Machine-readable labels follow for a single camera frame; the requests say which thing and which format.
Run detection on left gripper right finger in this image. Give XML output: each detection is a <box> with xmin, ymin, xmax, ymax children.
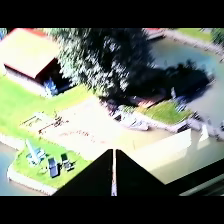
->
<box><xmin>115</xmin><ymin>148</ymin><xmax>168</xmax><ymax>197</ymax></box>

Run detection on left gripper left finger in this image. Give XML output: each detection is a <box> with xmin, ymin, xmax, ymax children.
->
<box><xmin>53</xmin><ymin>148</ymin><xmax>114</xmax><ymax>197</ymax></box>

